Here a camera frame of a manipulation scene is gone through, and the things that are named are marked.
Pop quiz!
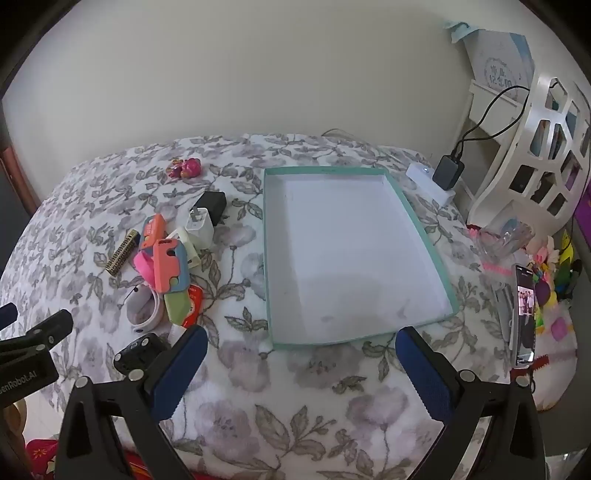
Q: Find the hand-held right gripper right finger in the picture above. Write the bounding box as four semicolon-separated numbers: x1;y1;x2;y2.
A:
394;325;548;480

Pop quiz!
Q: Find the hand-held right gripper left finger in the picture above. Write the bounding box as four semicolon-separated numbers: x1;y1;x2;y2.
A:
54;324;209;480

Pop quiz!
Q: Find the black toy car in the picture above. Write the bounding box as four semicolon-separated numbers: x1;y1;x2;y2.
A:
113;335;171;377

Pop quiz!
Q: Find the green plastic piece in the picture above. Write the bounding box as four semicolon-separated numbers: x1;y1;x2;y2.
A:
164;291;192;326

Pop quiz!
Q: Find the white wrist watch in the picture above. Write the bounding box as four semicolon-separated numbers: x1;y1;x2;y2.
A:
126;285;166;334

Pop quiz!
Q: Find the red packet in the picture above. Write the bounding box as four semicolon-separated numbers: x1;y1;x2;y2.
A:
182;284;205;328

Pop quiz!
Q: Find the gold patterned block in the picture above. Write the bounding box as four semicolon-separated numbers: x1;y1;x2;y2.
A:
105;229;140;278

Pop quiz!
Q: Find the teal cardboard box tray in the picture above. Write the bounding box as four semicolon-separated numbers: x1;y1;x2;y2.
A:
263;166;460;352

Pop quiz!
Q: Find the white charger plug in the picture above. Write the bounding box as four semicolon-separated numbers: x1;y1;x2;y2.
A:
185;207;216;245

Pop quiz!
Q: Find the black power adapter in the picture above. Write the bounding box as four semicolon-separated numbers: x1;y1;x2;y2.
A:
193;191;227;227

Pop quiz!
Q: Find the pink dog toy figure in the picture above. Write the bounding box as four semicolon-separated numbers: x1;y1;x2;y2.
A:
167;158;203;180

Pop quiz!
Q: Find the red patterned cloth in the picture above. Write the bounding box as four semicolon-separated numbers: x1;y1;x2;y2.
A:
25;438;139;480

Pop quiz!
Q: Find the grey floral blanket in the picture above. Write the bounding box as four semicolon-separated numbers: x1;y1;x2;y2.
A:
0;133;513;480

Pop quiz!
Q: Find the smartphone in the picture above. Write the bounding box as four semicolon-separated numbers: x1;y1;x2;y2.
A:
512;263;539;367

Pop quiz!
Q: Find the clear plastic bag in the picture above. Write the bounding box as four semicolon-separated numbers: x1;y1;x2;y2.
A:
475;215;536;259

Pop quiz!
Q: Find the pile of colourful trinkets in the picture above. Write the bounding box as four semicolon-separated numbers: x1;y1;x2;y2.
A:
531;231;583;342

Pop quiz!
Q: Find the white power strip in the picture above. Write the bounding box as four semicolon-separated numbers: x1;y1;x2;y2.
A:
406;162;458;206

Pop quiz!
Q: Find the grey charger brick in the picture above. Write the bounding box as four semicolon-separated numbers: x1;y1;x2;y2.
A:
433;154;465;191

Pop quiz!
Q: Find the white lattice plastic chair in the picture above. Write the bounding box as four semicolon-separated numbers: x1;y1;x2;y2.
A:
468;69;591;236

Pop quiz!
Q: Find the purple board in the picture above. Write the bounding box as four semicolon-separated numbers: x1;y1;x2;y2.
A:
573;178;591;227

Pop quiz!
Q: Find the white shelf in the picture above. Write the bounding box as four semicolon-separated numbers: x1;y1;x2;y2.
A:
468;78;532;139

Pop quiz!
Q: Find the white printed box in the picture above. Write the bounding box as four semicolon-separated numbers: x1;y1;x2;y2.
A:
464;28;536;100

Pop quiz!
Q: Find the light blue paper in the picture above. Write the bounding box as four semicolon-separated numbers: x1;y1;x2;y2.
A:
445;21;481;44

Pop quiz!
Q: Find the black cable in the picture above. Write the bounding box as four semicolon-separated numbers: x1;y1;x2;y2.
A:
450;85;532;160

